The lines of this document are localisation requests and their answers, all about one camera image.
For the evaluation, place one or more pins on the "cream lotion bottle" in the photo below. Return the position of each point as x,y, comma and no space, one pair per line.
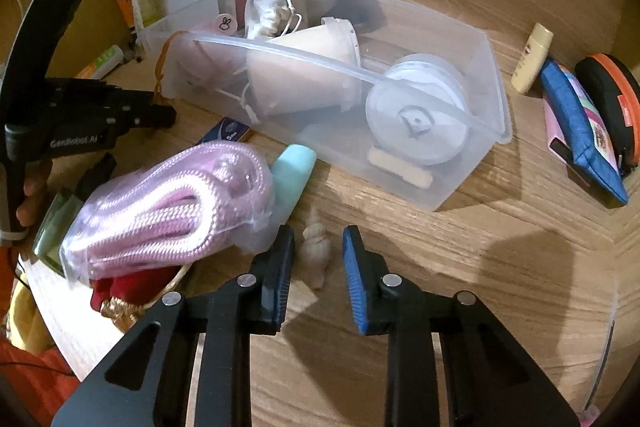
530,62

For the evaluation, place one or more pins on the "pink flat pouch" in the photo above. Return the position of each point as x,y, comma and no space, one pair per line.
557,127

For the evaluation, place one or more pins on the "green glass bottle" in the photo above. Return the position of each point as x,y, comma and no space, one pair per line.
60,222

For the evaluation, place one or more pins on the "black orange zip case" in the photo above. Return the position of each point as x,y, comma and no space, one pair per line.
600,82

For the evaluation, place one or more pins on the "person's left hand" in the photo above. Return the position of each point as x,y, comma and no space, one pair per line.
37,192

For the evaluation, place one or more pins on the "yellow cloth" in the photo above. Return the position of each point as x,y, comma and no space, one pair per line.
27,322

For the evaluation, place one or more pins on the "pink fluffy item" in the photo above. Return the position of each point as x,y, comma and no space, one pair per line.
590,419

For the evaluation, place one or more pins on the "green white tube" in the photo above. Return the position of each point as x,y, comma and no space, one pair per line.
105,62

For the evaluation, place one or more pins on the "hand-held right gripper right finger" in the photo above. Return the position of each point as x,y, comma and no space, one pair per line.
357,287

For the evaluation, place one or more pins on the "orange cloth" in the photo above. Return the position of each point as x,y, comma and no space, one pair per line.
30,387

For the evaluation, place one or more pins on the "pink round device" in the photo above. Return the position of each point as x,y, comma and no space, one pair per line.
220,23

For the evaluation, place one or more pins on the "teal tube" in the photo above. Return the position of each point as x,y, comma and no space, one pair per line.
295,177

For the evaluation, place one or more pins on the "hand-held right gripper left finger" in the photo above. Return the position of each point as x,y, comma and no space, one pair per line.
280,277

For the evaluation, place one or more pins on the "cream small bar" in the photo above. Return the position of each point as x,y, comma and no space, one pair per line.
400,169

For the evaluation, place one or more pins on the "cream seashell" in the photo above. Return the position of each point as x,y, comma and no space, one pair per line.
315,252

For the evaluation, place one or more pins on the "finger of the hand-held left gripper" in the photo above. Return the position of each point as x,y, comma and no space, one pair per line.
157,118
135,99

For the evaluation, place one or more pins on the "red gift box gold bow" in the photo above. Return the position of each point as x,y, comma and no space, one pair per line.
130,287

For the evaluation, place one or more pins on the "tall white plastic jar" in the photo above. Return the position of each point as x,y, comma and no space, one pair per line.
300,72

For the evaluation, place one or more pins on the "round white plastic jar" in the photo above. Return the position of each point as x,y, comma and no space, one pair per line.
415,122

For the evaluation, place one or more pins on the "blue small packet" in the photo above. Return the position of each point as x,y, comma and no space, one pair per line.
227,132

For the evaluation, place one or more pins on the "clear plastic storage box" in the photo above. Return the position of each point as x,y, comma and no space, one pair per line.
440,187

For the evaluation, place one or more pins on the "blue patchwork pencil case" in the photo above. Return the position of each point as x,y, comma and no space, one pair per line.
580,127

